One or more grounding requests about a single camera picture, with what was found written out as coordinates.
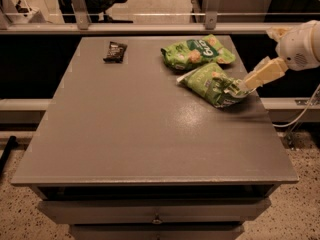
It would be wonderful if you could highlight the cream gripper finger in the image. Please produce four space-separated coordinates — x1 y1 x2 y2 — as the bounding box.
266 26 291 42
243 57 288 89

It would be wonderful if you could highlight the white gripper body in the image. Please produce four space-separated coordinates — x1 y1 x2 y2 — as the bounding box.
276 20 317 71

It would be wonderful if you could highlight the green jalapeno chip bag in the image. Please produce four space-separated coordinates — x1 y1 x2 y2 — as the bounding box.
177 63 253 108

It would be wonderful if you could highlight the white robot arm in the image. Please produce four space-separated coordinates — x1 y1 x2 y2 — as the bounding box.
241 20 320 90

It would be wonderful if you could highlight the green rice chip bag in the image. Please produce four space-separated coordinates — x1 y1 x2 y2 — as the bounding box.
161 34 236 71

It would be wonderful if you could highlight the grey metal railing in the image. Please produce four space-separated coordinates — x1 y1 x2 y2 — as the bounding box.
1 0 320 35

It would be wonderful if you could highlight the dark brown snack bar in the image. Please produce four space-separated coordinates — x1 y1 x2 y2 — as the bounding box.
103 41 127 63

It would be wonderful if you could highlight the black office chair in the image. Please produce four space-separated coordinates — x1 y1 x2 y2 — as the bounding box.
58 0 130 23

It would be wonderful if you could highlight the grey upper drawer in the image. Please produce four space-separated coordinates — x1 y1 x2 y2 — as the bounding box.
38 198 271 224

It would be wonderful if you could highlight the grey drawer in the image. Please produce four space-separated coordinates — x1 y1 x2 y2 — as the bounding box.
38 198 271 224
70 225 243 240

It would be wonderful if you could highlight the grey lower drawer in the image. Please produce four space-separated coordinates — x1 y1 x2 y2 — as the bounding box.
70 225 243 240

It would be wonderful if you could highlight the white cable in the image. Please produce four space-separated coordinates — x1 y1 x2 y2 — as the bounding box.
272 83 320 129

